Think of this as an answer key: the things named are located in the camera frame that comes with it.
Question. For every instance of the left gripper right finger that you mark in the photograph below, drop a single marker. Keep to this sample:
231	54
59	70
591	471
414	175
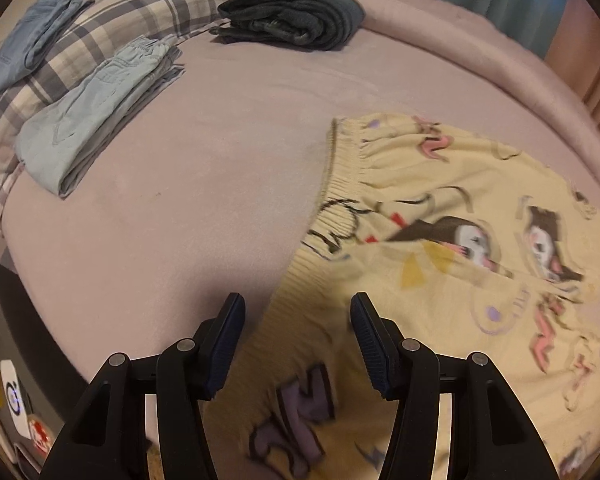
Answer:
492	436

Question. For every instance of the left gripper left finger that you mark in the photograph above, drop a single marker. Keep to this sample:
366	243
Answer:
105	437

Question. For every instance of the yellow cartoon print pants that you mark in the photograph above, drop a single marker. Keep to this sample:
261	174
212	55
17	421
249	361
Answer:
468	245

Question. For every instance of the folded light blue jeans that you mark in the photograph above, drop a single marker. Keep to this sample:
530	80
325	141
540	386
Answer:
59	144

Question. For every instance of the folded dark blue jeans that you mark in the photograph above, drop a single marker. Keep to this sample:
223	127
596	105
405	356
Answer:
26	46

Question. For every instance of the plaid grey white pillow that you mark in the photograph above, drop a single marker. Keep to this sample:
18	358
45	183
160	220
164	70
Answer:
98	32

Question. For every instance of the pink folded duvet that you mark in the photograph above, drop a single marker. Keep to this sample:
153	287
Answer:
471	41

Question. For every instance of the dark rolled towel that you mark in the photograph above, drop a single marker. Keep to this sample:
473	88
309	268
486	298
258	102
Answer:
313	25

